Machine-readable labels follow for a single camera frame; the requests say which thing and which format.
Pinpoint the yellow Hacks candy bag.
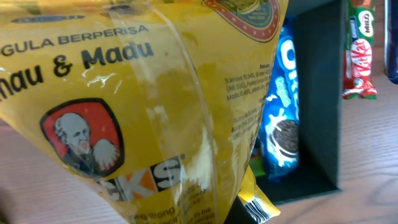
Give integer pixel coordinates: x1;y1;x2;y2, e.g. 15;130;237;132
1;0;289;223

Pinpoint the blue Oreo cookie pack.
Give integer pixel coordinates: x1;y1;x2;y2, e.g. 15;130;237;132
259;17;299;181

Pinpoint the Haribo worms candy bag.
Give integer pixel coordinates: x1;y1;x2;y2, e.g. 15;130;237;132
249;138;266;177

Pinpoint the black open gift box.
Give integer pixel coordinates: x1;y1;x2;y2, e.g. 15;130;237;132
223;0;348;224

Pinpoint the KitKat Milo bar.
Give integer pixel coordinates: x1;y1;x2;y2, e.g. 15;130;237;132
343;0;377;100

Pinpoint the Dairy Milk chocolate bar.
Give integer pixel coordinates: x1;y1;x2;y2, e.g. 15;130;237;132
384;0;397;84

